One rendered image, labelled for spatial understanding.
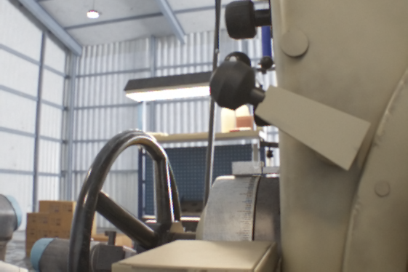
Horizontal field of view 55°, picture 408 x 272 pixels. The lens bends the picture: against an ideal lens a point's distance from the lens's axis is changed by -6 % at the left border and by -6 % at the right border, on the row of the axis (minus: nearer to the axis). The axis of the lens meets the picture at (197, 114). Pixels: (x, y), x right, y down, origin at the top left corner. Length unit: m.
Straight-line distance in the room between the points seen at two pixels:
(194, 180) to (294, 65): 2.26
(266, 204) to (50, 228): 8.01
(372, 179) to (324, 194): 0.05
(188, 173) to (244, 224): 2.14
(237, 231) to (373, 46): 0.26
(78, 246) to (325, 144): 0.29
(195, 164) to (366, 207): 2.31
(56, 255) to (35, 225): 7.82
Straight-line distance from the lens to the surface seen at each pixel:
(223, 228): 0.50
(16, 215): 1.35
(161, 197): 0.67
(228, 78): 0.32
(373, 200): 0.34
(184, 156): 2.64
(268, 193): 0.53
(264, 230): 0.50
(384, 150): 0.34
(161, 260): 0.31
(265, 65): 0.95
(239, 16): 0.69
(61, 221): 8.29
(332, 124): 0.32
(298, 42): 0.38
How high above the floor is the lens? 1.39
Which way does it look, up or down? 10 degrees up
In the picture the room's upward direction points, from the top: 1 degrees counter-clockwise
